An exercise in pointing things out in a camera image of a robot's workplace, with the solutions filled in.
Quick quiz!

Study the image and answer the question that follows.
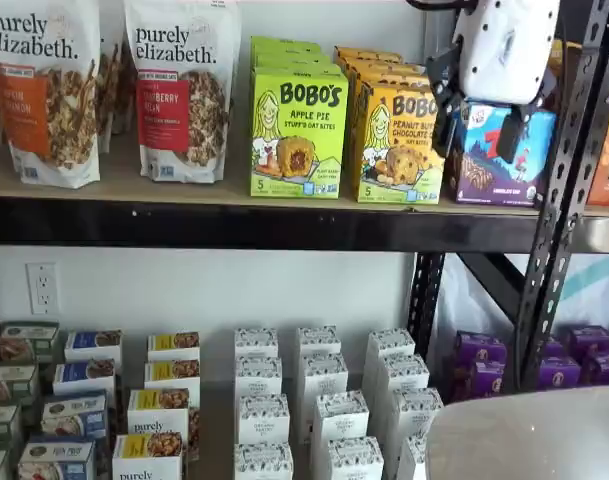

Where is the white patterned pantry box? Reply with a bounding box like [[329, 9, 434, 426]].
[[377, 353, 431, 399], [389, 387, 445, 441], [395, 433, 433, 480], [366, 327, 417, 362], [234, 355, 284, 401], [326, 436, 386, 480], [296, 325, 343, 360], [237, 393, 292, 449], [233, 441, 295, 480], [311, 391, 371, 446], [233, 327, 280, 361], [301, 352, 350, 400]]

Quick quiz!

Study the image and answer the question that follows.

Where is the black shelf rail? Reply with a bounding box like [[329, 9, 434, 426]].
[[0, 0, 609, 401]]

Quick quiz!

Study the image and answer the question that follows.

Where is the red label granola bag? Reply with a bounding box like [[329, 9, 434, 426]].
[[123, 0, 244, 185]]

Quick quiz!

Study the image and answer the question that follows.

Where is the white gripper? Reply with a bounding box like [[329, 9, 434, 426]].
[[426, 0, 561, 164]]

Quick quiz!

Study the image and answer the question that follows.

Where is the blue purple Zbar box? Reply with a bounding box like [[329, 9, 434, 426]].
[[446, 99, 559, 209]]

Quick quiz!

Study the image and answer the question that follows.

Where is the green Bobo's apple pie box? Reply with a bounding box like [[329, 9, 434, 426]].
[[249, 35, 323, 51], [248, 64, 350, 198], [251, 43, 333, 60]]

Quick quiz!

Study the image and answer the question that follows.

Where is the white wall outlet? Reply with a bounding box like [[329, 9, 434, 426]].
[[26, 262, 61, 321]]

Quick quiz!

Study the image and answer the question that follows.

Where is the purple snack box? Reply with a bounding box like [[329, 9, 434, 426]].
[[539, 335, 568, 359], [453, 329, 509, 369], [582, 348, 609, 387], [566, 324, 609, 354], [450, 358, 509, 405], [537, 354, 584, 391]]

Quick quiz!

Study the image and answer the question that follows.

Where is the small yellow Bobo's box behind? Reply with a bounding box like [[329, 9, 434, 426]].
[[252, 53, 343, 71]]

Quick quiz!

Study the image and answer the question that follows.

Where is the black metal shelf rack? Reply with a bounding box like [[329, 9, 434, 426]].
[[568, 0, 609, 254]]

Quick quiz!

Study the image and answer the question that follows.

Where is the orange Bobo's peanut butter box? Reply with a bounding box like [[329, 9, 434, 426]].
[[339, 55, 425, 74], [356, 79, 446, 205], [333, 45, 404, 64], [347, 65, 433, 89]]

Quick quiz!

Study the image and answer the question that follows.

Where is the blue white oatmeal box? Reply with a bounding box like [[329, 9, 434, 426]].
[[52, 358, 117, 401], [16, 436, 97, 480], [63, 328, 125, 366], [40, 391, 110, 444]]

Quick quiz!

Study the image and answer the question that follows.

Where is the white yellow granola box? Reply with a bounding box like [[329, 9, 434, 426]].
[[127, 387, 192, 441], [143, 358, 202, 396], [111, 432, 189, 480], [146, 331, 202, 364]]

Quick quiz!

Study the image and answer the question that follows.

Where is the orange label granola bag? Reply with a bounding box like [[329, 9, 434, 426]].
[[0, 0, 102, 190]]

